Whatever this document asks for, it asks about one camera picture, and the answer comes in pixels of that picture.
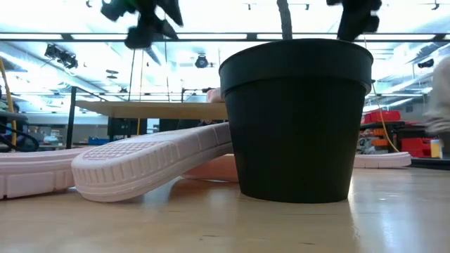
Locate pink rubber slide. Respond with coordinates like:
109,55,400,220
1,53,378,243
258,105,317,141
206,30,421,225
353,151,412,169
206,87,226,104
0,146,93,200
71,122,240,203

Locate wooden shelf with black legs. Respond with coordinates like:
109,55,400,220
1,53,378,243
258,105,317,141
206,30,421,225
65,86,229,150

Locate black plant pot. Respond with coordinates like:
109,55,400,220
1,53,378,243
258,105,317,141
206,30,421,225
218,38,374,205

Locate green artificial plant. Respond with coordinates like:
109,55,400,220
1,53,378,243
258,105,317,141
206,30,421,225
100,0,383,50

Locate red storage bin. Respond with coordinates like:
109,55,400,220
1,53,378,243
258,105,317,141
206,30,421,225
361,110,401,124

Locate black overhead bar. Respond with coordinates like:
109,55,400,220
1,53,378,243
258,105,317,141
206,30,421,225
0,32,450,43

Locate black ceiling spotlights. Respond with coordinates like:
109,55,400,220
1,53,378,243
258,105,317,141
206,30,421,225
44,44,79,70

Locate stacked red storage bins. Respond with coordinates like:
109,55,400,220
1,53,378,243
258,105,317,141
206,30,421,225
400,136,434,159

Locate person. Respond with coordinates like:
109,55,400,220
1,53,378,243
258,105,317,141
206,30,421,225
423,56,450,155

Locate black ceiling camera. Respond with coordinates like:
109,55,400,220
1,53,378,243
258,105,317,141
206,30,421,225
194,53,210,70

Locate yellow cable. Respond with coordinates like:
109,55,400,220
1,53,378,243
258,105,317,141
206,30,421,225
0,58,18,147

